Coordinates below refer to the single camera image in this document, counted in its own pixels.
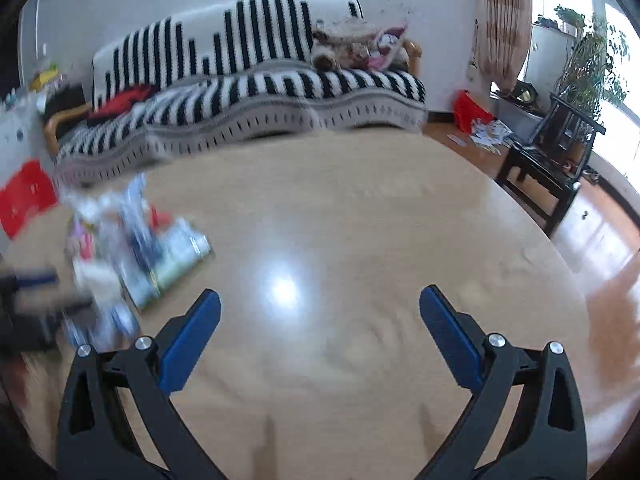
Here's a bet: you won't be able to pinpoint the striped black white sofa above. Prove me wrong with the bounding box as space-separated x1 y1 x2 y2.
44 0 430 186

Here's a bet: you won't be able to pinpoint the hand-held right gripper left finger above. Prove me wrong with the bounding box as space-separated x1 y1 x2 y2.
57 288 222 480

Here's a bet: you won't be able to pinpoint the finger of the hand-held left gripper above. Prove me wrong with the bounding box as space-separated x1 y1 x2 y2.
46 297 96 314
0 271 59 289

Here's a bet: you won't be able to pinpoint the yellow packet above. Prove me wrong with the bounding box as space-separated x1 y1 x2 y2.
31 69 62 91

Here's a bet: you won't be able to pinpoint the small red bag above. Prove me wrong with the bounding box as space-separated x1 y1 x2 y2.
452 90 495 133

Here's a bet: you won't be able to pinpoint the white cabinet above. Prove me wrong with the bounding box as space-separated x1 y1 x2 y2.
525 22 581 98

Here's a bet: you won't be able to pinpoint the pile of wrappers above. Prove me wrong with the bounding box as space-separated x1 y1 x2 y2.
62 174 173 352

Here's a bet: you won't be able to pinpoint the scattered papers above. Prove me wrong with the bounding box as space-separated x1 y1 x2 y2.
447 119 516 155

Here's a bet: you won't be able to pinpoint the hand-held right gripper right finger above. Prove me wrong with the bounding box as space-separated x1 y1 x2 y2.
415 284 589 480

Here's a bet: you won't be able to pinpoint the black bag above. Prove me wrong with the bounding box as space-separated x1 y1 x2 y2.
42 85 91 121

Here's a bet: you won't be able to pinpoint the red cloth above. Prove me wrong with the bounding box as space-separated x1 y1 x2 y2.
90 85 158 120

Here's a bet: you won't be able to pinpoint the green white carton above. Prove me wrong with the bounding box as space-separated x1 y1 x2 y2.
125 217 213 311

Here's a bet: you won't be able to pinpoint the patterned curtain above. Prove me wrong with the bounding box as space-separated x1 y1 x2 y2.
475 0 533 96

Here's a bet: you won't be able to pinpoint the stuffed toys on sofa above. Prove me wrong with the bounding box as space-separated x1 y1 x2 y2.
310 16 416 72

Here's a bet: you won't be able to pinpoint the large red bag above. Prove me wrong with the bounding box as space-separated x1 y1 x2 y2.
0 159 60 240

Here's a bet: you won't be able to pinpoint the dark wooden chair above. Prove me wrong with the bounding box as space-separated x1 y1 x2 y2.
495 92 607 238

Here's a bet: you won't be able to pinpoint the green potted plant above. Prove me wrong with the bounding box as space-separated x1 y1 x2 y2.
554 5 632 111

